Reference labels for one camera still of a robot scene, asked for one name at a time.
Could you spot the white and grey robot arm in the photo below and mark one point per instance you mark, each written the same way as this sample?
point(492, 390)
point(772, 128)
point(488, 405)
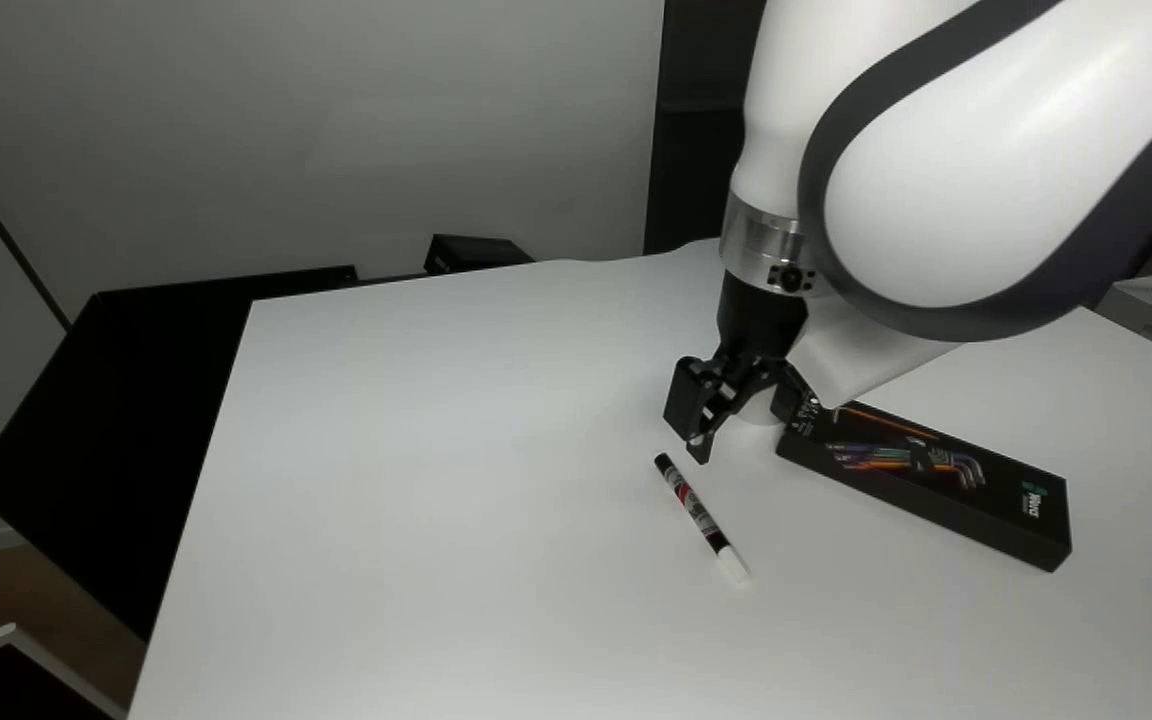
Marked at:
point(921, 173)

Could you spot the black office chair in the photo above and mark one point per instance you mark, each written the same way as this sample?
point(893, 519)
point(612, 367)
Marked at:
point(468, 254)

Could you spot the black side cabinet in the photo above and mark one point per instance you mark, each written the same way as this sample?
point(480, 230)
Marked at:
point(102, 456)

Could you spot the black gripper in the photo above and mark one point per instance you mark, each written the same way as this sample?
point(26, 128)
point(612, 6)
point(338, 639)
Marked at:
point(752, 354)

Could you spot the dark wall pillar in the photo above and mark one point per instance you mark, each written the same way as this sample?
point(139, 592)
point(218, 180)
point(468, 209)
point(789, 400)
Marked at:
point(697, 127)

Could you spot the black marker with white cap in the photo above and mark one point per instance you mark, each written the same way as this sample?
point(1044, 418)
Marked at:
point(718, 540)

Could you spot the black hex key set case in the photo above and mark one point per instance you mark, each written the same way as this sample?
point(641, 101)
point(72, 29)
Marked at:
point(991, 498)

